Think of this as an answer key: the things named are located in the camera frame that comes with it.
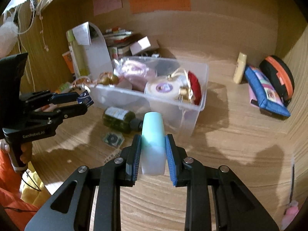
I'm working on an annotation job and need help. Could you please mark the pink sticky note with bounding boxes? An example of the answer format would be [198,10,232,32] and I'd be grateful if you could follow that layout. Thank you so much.
[92,0,123,16]

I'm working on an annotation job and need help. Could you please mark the gold gourd string ornament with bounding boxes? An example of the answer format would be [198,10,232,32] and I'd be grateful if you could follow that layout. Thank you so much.
[71,72,120,88]

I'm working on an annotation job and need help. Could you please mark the small white cardboard box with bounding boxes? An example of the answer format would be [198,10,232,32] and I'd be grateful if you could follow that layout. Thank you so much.
[130,37,159,56]

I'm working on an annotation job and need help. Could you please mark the blue patchwork pencil pouch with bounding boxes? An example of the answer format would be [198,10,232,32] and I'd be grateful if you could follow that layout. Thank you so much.
[244,66,291,117]

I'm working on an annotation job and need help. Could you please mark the pink comb in bag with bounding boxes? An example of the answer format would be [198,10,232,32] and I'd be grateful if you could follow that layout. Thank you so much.
[112,59,157,92]

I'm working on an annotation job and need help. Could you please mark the green spray bottle black cap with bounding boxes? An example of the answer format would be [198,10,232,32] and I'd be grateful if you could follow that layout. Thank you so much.
[102,107,143,134]

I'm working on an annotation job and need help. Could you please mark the red fabric charm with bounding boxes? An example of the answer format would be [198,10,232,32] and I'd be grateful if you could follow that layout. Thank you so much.
[188,71,202,105]

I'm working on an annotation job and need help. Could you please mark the black orange round case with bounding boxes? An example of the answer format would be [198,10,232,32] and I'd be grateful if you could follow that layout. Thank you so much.
[259,55,295,106]

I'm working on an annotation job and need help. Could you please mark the pink notebook under pouch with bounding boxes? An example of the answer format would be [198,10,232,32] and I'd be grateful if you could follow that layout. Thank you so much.
[249,85,259,108]

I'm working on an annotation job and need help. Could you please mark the cream lotion bottle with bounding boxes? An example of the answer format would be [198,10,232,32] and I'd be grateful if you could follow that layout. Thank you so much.
[233,52,247,84]

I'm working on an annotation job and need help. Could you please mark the white curved stand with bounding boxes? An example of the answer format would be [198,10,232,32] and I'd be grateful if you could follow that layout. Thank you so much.
[72,21,114,80]

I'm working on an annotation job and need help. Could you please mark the clear plastic storage bin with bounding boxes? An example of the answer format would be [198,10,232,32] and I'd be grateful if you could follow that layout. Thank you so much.
[89,56,209,136]

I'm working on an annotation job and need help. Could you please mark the orange sticky note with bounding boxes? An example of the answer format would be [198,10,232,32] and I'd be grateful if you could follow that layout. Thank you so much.
[130,0,191,14]

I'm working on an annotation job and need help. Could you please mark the small blue white packet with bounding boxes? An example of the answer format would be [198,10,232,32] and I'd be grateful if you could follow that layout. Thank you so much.
[77,90,94,107]

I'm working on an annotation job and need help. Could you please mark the stack of books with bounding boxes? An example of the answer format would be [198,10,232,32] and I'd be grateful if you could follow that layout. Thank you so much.
[103,27,136,59]

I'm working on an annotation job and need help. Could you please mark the hand holding other gripper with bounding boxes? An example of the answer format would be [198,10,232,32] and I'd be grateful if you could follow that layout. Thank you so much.
[1,139,33,164]

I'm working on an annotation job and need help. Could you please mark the tall green box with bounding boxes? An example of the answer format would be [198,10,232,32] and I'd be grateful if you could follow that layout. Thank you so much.
[66,30,89,78]

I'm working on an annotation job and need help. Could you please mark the light blue plastic tube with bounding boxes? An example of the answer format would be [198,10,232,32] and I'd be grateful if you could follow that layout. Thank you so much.
[141,112,166,176]

